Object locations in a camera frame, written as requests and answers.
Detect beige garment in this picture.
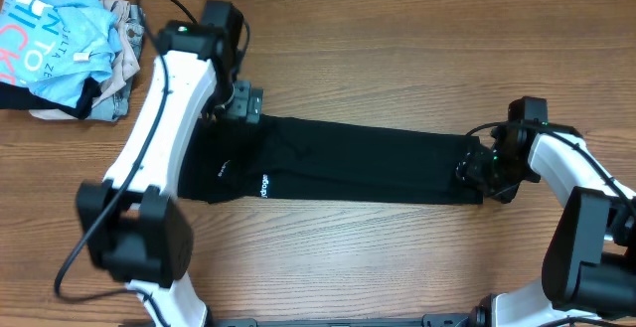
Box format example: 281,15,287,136
27,0,143,121

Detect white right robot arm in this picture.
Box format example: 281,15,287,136
456,96,635,327

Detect black t-shirt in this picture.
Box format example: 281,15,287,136
178,115,483,205

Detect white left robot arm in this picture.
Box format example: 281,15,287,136
76,1,262,326

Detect denim jeans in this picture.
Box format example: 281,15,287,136
88,3,148,122

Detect black garment in pile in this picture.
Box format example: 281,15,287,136
1,79,100,119

